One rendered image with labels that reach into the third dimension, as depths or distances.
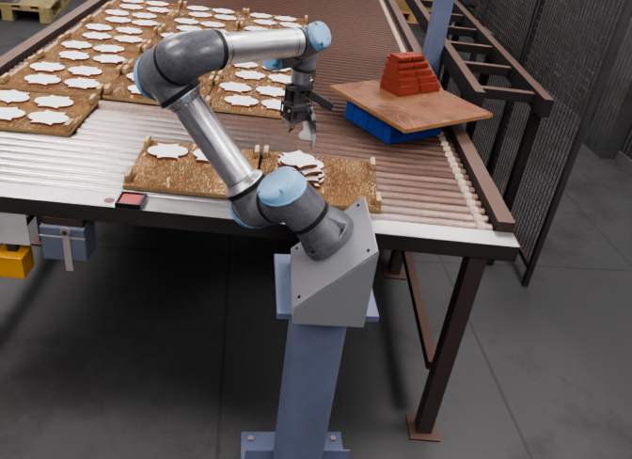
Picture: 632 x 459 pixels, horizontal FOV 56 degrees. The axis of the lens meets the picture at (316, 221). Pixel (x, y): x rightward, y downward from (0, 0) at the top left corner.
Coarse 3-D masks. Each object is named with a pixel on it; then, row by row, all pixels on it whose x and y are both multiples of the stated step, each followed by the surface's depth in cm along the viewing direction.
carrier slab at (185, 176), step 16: (192, 144) 218; (144, 160) 203; (160, 160) 204; (192, 160) 207; (256, 160) 213; (144, 176) 194; (160, 176) 195; (176, 176) 196; (192, 176) 197; (208, 176) 198; (160, 192) 189; (176, 192) 189; (192, 192) 189; (208, 192) 189; (224, 192) 191
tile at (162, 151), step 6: (162, 144) 212; (174, 144) 214; (150, 150) 207; (156, 150) 207; (162, 150) 208; (168, 150) 209; (174, 150) 209; (180, 150) 210; (186, 150) 210; (156, 156) 205; (162, 156) 204; (168, 156) 205; (174, 156) 205; (180, 156) 207
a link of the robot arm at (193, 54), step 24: (312, 24) 158; (168, 48) 136; (192, 48) 136; (216, 48) 138; (240, 48) 144; (264, 48) 149; (288, 48) 154; (312, 48) 161; (168, 72) 138; (192, 72) 138
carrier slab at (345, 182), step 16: (272, 160) 214; (320, 160) 219; (336, 160) 220; (352, 160) 222; (336, 176) 209; (352, 176) 211; (368, 176) 212; (320, 192) 198; (336, 192) 199; (352, 192) 201; (368, 192) 202; (368, 208) 193
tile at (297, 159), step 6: (282, 156) 199; (288, 156) 200; (294, 156) 200; (300, 156) 201; (306, 156) 201; (282, 162) 196; (288, 162) 196; (294, 162) 197; (300, 162) 197; (306, 162) 198; (312, 162) 198; (300, 168) 195
